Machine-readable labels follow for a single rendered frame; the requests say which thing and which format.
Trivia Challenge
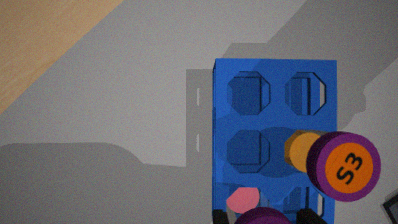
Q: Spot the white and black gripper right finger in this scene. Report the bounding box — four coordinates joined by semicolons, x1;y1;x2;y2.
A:
296;208;328;224

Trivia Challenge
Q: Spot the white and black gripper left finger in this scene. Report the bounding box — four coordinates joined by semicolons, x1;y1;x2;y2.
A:
213;209;229;224

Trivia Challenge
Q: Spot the grey bench mat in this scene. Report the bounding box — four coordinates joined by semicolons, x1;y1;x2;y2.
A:
0;0;398;224

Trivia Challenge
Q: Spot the blue tube rack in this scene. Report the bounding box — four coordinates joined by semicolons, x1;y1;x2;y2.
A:
212;58;337;224

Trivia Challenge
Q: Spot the purple-capped tube with orange label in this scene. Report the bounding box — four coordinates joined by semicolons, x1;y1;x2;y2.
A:
226;187;292;224

